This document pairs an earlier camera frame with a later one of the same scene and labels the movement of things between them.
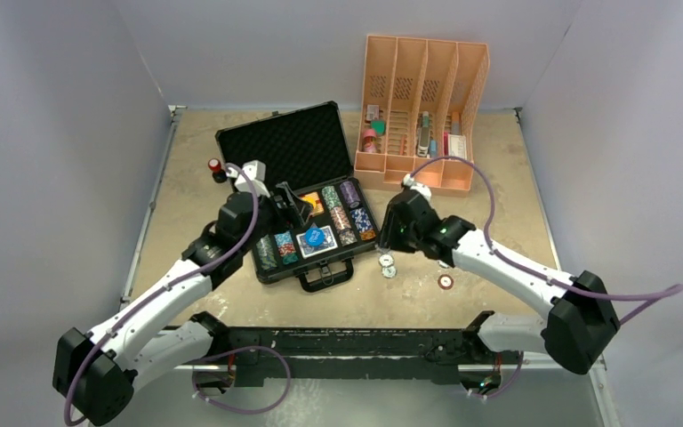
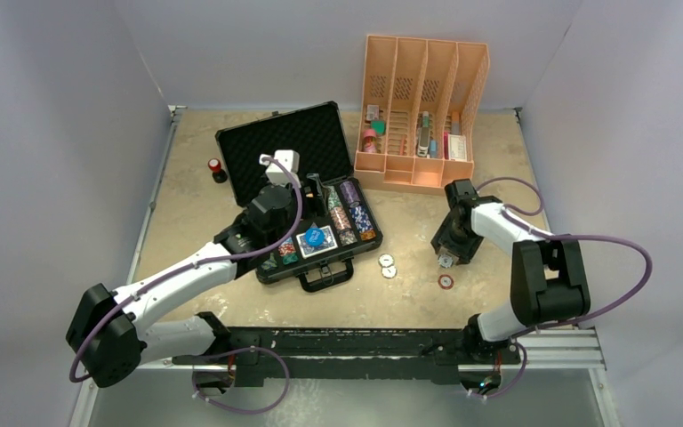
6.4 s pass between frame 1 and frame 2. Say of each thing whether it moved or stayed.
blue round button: stayed
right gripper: moved
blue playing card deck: stayed
